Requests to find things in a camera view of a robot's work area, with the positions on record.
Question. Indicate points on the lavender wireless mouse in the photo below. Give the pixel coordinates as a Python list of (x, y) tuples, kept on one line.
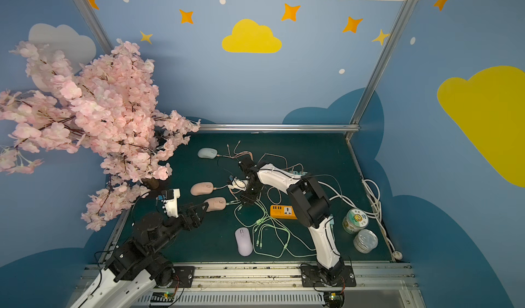
[(244, 241)]

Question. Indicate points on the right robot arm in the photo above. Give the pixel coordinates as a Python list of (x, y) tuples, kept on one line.
[(309, 202)]

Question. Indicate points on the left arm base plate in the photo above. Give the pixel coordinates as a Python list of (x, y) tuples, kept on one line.
[(176, 276)]

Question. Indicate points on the pale blue wireless mouse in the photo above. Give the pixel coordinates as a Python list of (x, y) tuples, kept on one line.
[(207, 153)]

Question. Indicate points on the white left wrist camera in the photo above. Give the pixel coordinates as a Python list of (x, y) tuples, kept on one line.
[(170, 199)]

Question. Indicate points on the pink cherry blossom tree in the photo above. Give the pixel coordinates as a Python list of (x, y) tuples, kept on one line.
[(110, 108)]

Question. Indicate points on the silver tin can lying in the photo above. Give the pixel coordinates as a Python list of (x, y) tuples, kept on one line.
[(365, 241)]

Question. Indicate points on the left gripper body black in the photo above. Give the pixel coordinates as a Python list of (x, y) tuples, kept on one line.
[(191, 215)]

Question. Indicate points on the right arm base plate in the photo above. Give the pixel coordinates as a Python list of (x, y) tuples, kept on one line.
[(316, 276)]

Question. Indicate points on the aluminium rail base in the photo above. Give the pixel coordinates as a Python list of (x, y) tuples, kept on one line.
[(379, 284)]

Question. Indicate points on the pink mouse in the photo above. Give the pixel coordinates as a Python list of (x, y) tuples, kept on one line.
[(202, 188), (216, 204)]

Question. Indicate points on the tin can with label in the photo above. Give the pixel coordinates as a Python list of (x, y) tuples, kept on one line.
[(355, 220)]

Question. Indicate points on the orange power strip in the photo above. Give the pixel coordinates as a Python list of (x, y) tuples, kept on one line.
[(282, 212)]

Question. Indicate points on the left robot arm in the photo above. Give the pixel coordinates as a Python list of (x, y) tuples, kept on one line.
[(138, 266)]

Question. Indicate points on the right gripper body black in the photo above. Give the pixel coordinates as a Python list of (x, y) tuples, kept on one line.
[(250, 189)]

